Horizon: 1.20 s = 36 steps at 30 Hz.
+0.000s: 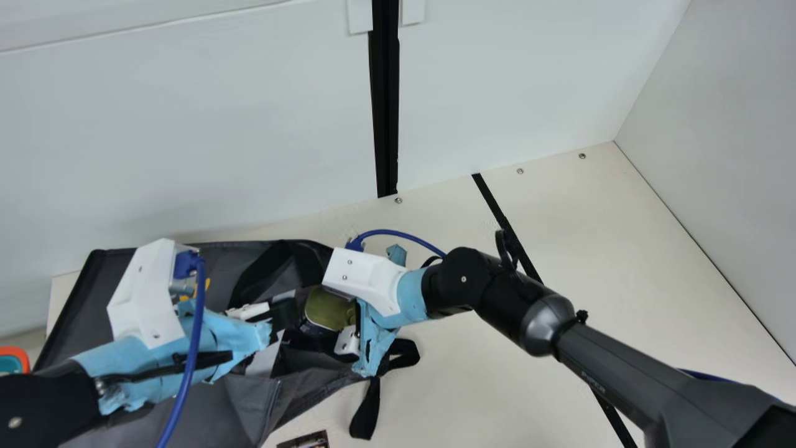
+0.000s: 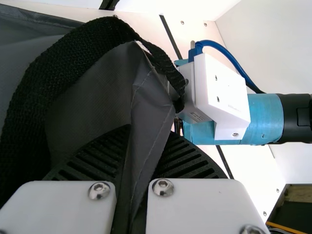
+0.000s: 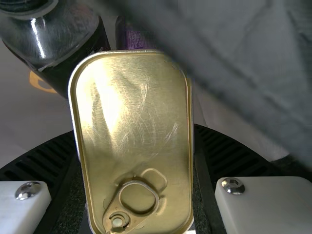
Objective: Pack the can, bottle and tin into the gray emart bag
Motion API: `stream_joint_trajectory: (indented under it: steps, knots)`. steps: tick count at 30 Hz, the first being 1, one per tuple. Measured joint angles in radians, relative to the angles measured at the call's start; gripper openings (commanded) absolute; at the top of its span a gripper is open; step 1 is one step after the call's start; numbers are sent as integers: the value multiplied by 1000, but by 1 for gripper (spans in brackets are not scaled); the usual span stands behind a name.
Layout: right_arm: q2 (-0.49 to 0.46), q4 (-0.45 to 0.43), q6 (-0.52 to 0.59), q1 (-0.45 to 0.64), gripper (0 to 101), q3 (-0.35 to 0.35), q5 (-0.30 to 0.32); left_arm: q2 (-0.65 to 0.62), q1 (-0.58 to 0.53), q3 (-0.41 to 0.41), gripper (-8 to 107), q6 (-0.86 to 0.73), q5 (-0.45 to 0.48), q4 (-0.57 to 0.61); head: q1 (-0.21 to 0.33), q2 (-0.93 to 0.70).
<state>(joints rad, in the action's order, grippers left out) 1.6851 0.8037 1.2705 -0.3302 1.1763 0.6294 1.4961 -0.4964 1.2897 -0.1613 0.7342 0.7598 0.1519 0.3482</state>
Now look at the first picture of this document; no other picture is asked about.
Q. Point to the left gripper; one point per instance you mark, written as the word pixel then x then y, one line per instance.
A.
pixel 230 339

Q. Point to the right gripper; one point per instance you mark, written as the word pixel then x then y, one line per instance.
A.
pixel 413 298

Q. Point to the rectangular tin with gold lid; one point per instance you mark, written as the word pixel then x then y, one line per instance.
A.
pixel 329 308

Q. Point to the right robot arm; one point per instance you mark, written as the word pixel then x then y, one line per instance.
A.
pixel 622 367

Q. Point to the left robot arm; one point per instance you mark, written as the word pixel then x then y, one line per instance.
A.
pixel 43 404

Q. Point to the black strip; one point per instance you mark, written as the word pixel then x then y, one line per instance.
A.
pixel 497 205

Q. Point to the teal shopping basket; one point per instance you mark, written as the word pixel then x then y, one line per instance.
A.
pixel 12 361

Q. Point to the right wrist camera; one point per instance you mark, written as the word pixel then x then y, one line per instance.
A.
pixel 367 277

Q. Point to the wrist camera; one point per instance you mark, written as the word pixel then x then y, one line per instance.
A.
pixel 146 292
pixel 367 277

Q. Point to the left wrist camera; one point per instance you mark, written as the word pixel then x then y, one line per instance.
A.
pixel 146 292

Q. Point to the black post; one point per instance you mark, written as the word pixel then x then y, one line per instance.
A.
pixel 384 93

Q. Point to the white wall bracket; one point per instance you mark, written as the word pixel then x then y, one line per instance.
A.
pixel 359 15
pixel 413 11

